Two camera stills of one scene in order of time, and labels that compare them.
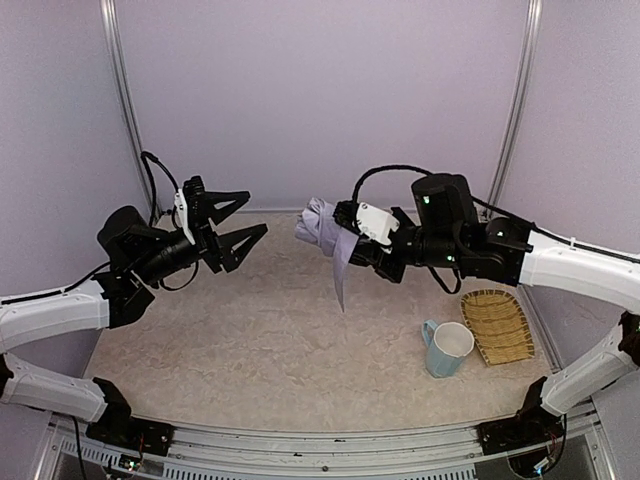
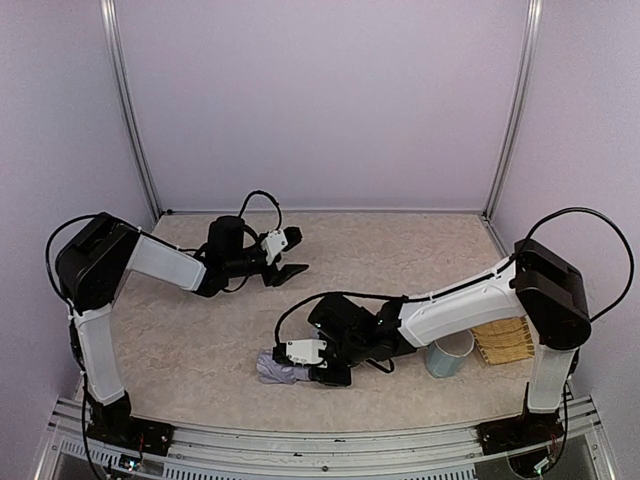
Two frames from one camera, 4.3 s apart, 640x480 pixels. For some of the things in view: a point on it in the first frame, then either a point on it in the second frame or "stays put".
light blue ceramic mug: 446,345 stays put
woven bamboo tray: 498,326 stays put
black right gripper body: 368,250 → 329,373
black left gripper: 203,226 → 273,273
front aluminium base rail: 207,452 stays put
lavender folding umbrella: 319,225 → 272,372
